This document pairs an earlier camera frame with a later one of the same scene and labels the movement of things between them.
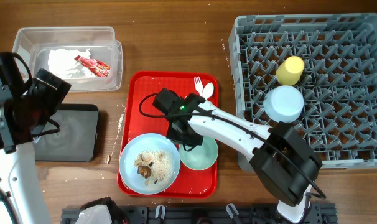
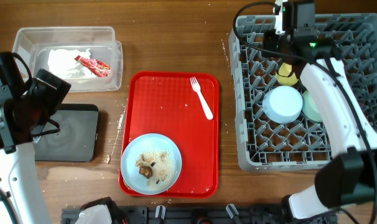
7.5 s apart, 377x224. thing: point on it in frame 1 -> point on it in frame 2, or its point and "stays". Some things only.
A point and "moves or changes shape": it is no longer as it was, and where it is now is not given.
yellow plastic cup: x=289 y=71 stays
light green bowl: x=201 y=157 -> x=310 y=107
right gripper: x=183 y=134 -> x=272 y=43
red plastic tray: x=142 y=117 stays
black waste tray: x=69 y=134 stays
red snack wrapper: x=99 y=68 stays
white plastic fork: x=198 y=84 moves or changes shape
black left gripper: x=55 y=97 stays
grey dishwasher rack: x=343 y=86 stays
